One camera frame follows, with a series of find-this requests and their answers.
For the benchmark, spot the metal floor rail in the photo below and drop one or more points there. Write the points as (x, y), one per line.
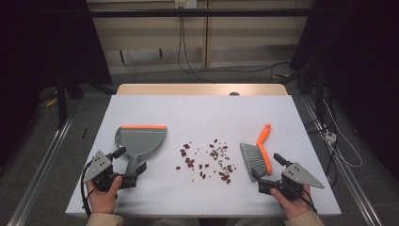
(365, 204)
(40, 174)

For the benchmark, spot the black metal stand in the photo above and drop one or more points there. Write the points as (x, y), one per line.
(61, 103)

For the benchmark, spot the grey dustpan with orange edge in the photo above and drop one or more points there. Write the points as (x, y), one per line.
(141, 141)

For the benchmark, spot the black wall clip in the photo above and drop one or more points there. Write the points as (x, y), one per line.
(122, 58)
(160, 52)

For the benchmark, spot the white wall socket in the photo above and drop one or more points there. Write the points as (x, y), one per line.
(185, 3)

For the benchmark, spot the black horizontal bar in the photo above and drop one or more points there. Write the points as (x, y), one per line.
(200, 12)

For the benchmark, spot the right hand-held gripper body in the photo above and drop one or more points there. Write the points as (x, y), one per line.
(298, 175)

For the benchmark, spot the yellow floor tape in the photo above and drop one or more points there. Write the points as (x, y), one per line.
(51, 102)
(281, 76)

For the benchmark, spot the red and green beans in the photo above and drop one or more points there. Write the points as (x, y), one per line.
(189, 163)

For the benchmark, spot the light wooden table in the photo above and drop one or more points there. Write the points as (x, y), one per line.
(200, 89)

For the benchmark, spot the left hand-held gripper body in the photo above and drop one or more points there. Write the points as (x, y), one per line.
(98, 164)

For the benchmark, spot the dark curtain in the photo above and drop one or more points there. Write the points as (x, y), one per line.
(31, 47)
(360, 47)

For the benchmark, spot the orange brush with grey bristles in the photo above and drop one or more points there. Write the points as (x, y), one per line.
(252, 157)

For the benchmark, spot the person's left hand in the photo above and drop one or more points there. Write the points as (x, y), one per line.
(103, 201)

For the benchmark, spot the person's right hand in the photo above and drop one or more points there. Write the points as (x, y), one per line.
(296, 208)

